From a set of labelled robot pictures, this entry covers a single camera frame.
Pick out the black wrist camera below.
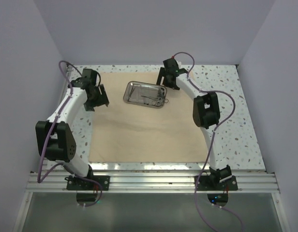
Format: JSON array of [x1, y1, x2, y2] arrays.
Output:
[[82, 68, 101, 86], [163, 58, 188, 75]]

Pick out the steel instrument tray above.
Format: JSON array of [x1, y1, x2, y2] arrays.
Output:
[[123, 81, 167, 109]]

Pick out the steel tweezers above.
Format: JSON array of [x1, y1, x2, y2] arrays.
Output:
[[133, 86, 141, 102], [127, 85, 135, 101]]

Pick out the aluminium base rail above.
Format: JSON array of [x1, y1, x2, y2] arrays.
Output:
[[25, 170, 280, 193]]

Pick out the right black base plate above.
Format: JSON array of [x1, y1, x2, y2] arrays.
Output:
[[194, 174, 238, 191]]

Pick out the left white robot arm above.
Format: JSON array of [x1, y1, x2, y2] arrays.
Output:
[[35, 84, 109, 190]]

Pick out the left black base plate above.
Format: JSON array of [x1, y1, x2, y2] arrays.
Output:
[[64, 175, 110, 191]]

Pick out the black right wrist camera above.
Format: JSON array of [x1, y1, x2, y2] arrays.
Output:
[[163, 58, 188, 75]]

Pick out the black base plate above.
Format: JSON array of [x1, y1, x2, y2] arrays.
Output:
[[64, 175, 110, 191], [194, 174, 238, 191]]

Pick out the steel forceps with rings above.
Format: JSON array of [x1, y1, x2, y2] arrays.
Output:
[[141, 90, 165, 108]]

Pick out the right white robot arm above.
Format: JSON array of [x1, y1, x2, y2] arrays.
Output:
[[156, 67, 236, 190]]

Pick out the steel surgical scissors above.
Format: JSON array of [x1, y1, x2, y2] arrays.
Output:
[[153, 97, 169, 107]]

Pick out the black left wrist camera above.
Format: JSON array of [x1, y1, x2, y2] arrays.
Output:
[[82, 68, 101, 86]]

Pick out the beige surgical cloth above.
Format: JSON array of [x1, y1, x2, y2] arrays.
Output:
[[89, 72, 207, 162]]

